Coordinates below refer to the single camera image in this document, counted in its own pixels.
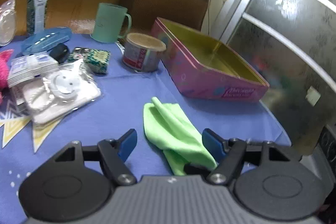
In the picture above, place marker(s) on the round paper-lidded can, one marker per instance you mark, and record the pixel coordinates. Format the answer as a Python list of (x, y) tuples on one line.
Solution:
[(142, 52)]

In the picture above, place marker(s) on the white blue tissue packs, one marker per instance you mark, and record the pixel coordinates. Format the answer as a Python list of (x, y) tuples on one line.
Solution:
[(28, 67)]

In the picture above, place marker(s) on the green patterned tissue pack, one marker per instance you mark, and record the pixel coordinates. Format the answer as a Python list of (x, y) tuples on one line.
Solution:
[(96, 60)]

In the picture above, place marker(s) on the pink biscuit tin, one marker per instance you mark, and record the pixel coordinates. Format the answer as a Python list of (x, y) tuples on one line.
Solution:
[(203, 67)]

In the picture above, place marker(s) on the green microfiber cloth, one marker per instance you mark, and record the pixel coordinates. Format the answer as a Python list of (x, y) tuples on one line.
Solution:
[(167, 127)]

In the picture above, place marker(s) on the bagged plastic cups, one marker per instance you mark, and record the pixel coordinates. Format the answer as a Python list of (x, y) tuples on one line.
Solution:
[(7, 22)]

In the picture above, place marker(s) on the pink fluffy object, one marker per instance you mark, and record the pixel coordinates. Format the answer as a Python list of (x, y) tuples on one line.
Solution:
[(4, 70)]

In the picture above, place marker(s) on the brown chair back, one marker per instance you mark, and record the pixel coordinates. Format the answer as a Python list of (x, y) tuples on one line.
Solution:
[(189, 13)]

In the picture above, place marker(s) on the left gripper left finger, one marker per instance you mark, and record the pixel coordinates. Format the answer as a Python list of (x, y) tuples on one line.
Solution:
[(113, 155)]

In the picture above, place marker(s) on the frosted glass door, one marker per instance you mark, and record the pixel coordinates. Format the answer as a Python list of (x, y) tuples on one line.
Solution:
[(291, 43)]

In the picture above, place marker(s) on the small black object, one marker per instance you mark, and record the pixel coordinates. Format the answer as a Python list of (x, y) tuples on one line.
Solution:
[(60, 53)]

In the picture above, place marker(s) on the blue plastic case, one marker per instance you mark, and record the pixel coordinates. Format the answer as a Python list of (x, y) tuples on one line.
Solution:
[(45, 40)]

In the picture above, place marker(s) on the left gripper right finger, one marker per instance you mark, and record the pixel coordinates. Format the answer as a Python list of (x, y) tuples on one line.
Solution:
[(229, 155)]

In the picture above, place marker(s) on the mint green plastic mug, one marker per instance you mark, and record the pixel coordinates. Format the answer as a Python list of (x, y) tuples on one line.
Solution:
[(112, 23)]

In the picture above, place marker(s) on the white bagged cloth package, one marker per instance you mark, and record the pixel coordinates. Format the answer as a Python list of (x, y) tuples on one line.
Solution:
[(60, 92)]

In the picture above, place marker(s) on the white teal drink carton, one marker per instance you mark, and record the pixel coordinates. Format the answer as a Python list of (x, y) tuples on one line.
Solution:
[(36, 16)]

